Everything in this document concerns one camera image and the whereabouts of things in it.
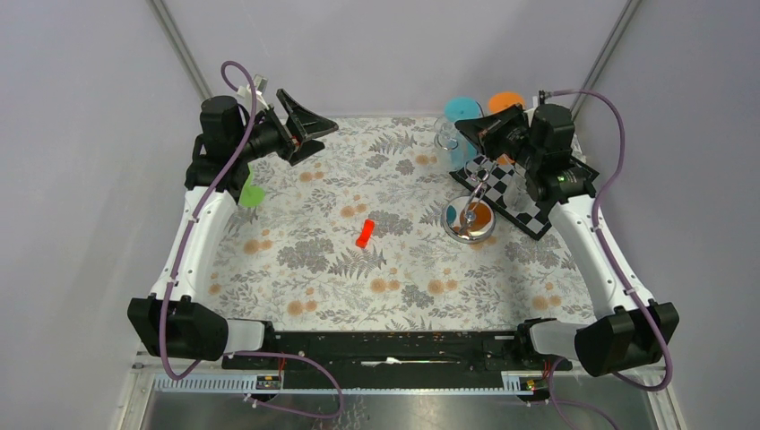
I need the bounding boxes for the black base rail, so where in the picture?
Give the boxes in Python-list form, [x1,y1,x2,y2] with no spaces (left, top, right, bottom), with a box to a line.
[222,331,557,391]

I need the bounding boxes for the small red block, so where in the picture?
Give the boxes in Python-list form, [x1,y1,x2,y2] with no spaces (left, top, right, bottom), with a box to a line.
[355,219,376,249]

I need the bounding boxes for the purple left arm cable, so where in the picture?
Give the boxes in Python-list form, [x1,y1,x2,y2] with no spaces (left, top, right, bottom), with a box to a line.
[157,61,346,418]

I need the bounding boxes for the clear wine glass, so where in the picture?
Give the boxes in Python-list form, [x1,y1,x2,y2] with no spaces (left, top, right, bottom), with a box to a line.
[504,167,534,213]
[434,116,462,153]

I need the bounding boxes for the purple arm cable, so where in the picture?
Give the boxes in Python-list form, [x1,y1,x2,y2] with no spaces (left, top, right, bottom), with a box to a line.
[157,61,346,418]
[537,89,675,430]

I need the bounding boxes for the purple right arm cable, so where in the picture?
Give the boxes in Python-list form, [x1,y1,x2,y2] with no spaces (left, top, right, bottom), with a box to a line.
[537,89,675,430]

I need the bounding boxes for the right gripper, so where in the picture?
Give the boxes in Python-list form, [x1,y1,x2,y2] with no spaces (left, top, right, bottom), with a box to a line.
[455,103,542,170]

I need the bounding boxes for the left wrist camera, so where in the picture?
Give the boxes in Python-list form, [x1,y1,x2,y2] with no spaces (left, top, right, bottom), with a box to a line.
[236,74,269,107]

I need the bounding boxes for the black white checkerboard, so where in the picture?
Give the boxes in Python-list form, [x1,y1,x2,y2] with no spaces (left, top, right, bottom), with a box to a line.
[448,150,600,242]

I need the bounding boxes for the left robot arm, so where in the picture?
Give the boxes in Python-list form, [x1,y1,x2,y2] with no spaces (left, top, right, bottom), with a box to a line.
[127,90,339,368]

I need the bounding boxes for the blue wine glass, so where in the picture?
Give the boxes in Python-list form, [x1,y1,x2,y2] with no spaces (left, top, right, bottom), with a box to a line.
[444,97,483,170]

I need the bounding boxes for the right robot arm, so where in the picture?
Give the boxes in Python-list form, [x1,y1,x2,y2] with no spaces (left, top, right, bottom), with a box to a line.
[454,104,679,376]

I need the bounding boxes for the orange wine glass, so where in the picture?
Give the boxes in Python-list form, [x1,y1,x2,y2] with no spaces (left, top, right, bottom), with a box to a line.
[488,91,526,114]

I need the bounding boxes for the green wine glass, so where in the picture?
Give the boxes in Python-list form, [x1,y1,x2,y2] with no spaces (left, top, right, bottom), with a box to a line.
[237,168,265,209]

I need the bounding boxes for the chrome wine glass rack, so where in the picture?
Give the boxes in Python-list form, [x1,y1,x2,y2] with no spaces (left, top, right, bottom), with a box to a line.
[441,156,496,245]

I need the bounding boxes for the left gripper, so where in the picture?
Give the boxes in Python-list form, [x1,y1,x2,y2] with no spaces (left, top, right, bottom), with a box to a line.
[233,90,337,165]

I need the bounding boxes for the floral tablecloth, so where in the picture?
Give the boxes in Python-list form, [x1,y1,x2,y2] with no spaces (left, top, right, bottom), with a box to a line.
[204,117,593,331]

